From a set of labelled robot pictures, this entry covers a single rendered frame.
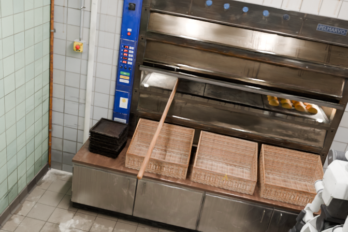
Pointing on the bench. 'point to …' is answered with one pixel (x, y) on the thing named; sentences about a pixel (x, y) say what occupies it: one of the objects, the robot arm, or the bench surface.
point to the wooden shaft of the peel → (156, 133)
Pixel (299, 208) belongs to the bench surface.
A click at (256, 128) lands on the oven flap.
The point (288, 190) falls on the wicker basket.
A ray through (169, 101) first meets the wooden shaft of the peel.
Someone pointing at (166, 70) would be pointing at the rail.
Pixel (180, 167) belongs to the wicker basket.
